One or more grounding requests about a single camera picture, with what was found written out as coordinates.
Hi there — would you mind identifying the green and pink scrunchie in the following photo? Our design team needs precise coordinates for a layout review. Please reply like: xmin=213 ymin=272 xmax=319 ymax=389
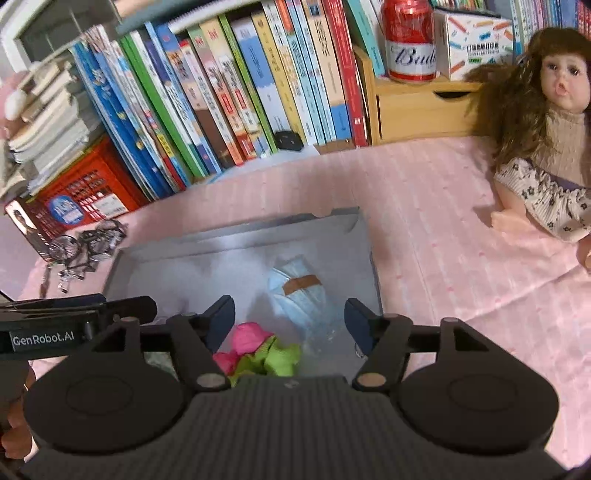
xmin=213 ymin=322 xmax=301 ymax=386

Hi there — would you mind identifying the plastic bag with blue masks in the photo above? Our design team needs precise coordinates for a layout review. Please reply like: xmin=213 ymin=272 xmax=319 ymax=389
xmin=269 ymin=256 xmax=342 ymax=355

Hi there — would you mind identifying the person's hand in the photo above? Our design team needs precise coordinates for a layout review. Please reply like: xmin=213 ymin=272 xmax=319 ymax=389
xmin=1 ymin=367 xmax=36 ymax=460

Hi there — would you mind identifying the miniature black bicycle model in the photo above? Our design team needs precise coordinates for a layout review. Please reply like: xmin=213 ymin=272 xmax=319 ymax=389
xmin=39 ymin=219 xmax=127 ymax=299

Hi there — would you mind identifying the grey cardboard box tray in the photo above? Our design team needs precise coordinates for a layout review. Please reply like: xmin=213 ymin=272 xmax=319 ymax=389
xmin=103 ymin=208 xmax=382 ymax=379

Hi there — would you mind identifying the red plastic crate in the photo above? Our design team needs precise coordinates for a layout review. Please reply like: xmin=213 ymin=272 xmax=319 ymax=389
xmin=25 ymin=135 xmax=148 ymax=230

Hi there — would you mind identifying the smartphone showing woman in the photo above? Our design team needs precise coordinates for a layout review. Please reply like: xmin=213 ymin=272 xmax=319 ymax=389
xmin=5 ymin=198 xmax=50 ymax=262

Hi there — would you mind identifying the stack of grey books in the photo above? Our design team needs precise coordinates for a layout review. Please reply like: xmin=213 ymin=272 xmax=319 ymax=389
xmin=1 ymin=53 xmax=104 ymax=198

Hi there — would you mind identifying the row of upright books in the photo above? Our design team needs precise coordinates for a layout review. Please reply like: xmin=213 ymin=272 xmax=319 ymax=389
xmin=71 ymin=1 xmax=368 ymax=201

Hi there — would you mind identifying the small wooden drawer box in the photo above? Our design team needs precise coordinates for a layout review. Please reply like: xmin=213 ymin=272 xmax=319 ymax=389
xmin=353 ymin=46 xmax=480 ymax=146

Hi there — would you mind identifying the brown haired doll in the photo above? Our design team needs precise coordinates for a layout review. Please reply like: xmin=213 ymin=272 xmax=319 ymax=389
xmin=466 ymin=27 xmax=590 ymax=266

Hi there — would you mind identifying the red Budweiser can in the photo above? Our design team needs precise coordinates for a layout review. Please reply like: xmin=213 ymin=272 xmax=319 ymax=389
xmin=382 ymin=0 xmax=437 ymax=83

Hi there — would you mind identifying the white paper clip box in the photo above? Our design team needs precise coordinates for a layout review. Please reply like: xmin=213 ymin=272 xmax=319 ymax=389
xmin=434 ymin=9 xmax=514 ymax=81

